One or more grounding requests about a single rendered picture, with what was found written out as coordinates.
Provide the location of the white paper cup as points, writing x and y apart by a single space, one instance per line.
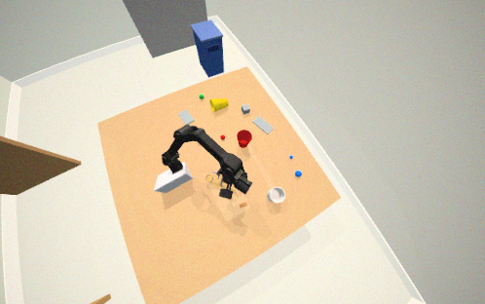
276 195

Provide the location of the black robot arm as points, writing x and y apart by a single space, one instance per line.
231 166

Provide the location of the grey flat bar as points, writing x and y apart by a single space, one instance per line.
262 124

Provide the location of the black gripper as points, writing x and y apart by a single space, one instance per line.
225 193

